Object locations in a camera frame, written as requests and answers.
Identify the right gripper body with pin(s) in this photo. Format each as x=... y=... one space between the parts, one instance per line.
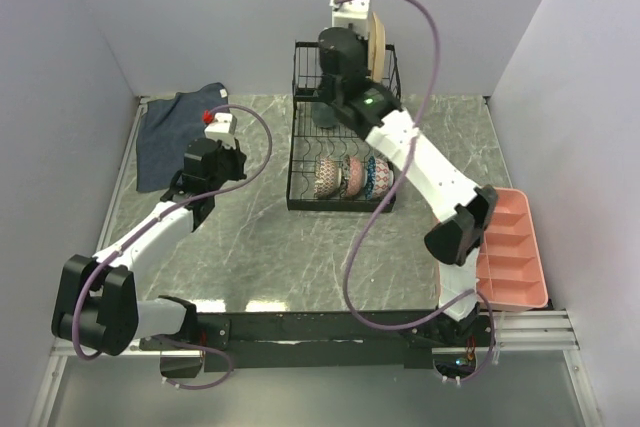
x=364 y=42

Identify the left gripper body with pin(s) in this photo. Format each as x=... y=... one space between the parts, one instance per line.
x=230 y=166

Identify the beige bird pattern plate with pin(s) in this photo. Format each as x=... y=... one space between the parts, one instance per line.
x=376 y=48

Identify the blue grey ceramic mug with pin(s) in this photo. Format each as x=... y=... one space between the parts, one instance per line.
x=323 y=115

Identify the blue scale pattern bowl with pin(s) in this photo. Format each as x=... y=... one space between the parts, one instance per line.
x=328 y=177

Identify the pink floral leaf-pattern bowl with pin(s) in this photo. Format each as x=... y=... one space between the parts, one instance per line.
x=352 y=177

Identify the blue patterned bowl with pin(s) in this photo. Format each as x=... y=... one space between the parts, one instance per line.
x=379 y=178

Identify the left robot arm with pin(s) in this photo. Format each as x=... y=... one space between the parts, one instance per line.
x=97 y=306

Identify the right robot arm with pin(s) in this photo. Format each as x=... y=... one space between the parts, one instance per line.
x=463 y=209

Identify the dark blue cloth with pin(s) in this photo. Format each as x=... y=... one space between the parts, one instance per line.
x=165 y=131

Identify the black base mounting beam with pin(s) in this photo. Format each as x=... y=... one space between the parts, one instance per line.
x=316 y=339

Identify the pink compartment tray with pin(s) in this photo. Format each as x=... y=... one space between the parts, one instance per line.
x=509 y=271

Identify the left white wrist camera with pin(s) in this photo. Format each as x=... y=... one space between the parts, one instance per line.
x=220 y=127

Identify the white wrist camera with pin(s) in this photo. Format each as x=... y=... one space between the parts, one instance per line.
x=354 y=15
x=220 y=127

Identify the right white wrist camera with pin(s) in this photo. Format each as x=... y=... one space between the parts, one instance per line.
x=354 y=15

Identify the black wire dish rack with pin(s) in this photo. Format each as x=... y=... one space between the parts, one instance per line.
x=310 y=143

